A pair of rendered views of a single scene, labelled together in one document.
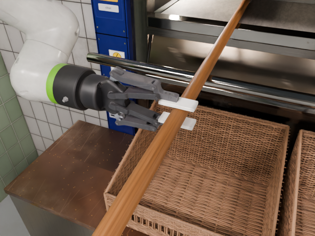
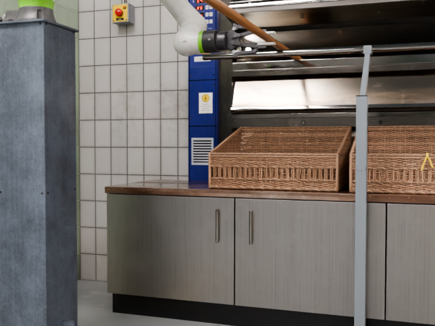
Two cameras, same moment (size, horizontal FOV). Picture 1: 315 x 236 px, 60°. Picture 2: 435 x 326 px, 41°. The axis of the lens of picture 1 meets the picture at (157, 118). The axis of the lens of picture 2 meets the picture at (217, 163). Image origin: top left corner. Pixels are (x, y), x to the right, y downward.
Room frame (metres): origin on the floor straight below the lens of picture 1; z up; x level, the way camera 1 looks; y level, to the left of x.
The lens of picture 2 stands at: (-1.89, 0.31, 0.78)
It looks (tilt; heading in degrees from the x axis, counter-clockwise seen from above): 2 degrees down; 356
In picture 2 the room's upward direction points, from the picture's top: straight up
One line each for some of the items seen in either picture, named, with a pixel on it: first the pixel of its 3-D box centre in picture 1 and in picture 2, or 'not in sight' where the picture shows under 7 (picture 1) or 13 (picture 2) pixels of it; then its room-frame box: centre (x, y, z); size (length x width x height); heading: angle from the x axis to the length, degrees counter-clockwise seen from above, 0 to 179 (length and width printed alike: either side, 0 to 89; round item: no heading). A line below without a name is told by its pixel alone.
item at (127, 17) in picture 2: not in sight; (123, 14); (1.27, 0.61, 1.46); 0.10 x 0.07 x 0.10; 67
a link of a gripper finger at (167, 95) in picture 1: (165, 91); not in sight; (0.44, -0.01, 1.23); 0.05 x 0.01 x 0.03; 67
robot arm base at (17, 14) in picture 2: not in sight; (23, 19); (0.31, 0.88, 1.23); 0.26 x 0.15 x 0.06; 68
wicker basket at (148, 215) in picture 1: (199, 171); (283, 155); (0.70, -0.16, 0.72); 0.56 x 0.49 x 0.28; 67
